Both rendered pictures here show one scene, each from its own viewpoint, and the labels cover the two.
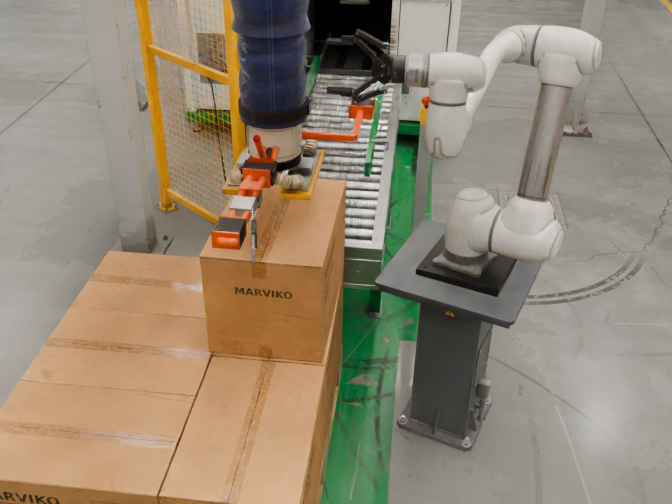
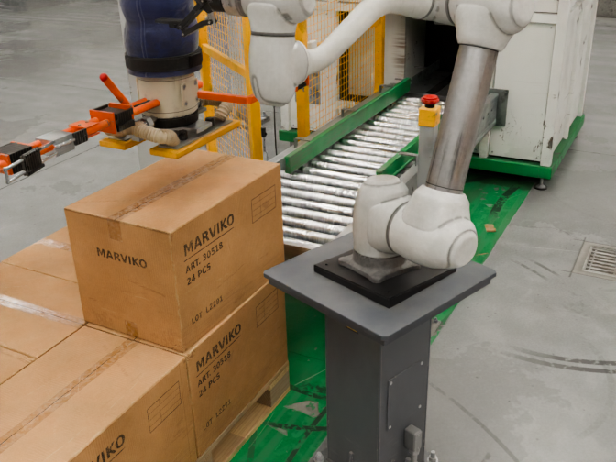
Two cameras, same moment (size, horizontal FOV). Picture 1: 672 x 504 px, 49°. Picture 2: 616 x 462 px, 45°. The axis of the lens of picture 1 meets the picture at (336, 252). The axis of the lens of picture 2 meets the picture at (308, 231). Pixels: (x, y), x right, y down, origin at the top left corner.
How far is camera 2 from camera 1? 1.15 m
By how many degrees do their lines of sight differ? 21
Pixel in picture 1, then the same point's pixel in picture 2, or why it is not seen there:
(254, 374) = (108, 349)
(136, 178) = not seen: hidden behind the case
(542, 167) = (449, 148)
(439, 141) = (256, 80)
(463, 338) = (367, 361)
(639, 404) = not seen: outside the picture
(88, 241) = not seen: hidden behind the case
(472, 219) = (370, 208)
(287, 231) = (170, 198)
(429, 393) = (342, 428)
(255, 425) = (67, 397)
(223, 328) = (93, 295)
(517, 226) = (413, 219)
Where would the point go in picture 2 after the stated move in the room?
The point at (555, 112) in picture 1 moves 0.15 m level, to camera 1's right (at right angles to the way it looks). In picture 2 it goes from (467, 79) to (528, 82)
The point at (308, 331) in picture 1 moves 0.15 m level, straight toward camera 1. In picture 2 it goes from (166, 311) to (140, 338)
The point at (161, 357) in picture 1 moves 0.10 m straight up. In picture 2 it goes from (38, 317) to (31, 291)
